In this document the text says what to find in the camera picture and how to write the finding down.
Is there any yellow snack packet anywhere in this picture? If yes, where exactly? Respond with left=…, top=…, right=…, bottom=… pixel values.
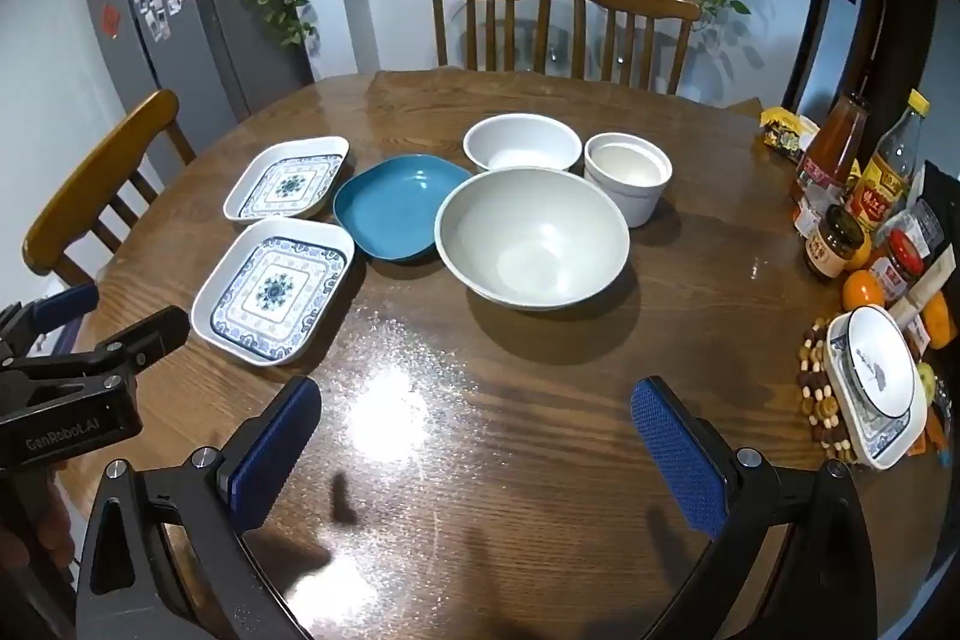
left=759, top=106, right=822, bottom=165

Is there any plain white bowl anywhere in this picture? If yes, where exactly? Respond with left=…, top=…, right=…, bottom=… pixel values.
left=462, top=113, right=584, bottom=176

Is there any white paper carton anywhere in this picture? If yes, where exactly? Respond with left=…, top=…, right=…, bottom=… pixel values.
left=889, top=250, right=957, bottom=330

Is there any blue rimmed square dish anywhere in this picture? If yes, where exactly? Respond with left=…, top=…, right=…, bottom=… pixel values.
left=825, top=314, right=931, bottom=470

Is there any yellow capped vinegar bottle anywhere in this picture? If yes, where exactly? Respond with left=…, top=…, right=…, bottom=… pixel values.
left=844, top=89, right=931, bottom=236

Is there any person's left hand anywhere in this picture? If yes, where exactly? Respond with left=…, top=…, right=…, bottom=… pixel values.
left=28, top=475, right=77, bottom=570

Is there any red lidded sauce jar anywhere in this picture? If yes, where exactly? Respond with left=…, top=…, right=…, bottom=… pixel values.
left=866, top=229, right=927, bottom=305

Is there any green fruit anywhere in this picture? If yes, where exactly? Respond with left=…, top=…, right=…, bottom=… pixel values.
left=915, top=361, right=942, bottom=408

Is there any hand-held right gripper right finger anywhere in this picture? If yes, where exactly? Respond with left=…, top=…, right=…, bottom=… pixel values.
left=630, top=376, right=878, bottom=640

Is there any red sauce bottle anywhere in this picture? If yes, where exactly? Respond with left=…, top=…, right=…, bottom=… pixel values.
left=789, top=92, right=871, bottom=206

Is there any brown lidded sauce jar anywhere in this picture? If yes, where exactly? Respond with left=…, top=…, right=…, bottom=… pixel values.
left=804, top=203, right=867, bottom=280

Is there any large grey bowl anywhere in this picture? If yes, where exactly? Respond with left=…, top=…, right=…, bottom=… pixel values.
left=434, top=167, right=631, bottom=311

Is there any blue patterned square plate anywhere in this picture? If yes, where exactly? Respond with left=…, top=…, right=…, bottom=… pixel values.
left=190, top=217, right=356, bottom=366
left=223, top=135, right=352, bottom=226

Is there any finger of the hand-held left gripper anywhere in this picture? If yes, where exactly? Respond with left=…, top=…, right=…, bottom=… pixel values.
left=0, top=284, right=101, bottom=356
left=71, top=305, right=191, bottom=382

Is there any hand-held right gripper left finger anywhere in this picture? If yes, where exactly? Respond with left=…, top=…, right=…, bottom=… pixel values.
left=75, top=374, right=323, bottom=640

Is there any white ribbed bowl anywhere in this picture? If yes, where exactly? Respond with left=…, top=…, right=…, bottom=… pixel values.
left=583, top=132, right=673, bottom=229

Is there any white bowl with blue rim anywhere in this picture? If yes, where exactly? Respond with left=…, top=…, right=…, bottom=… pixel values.
left=838, top=305, right=929, bottom=420

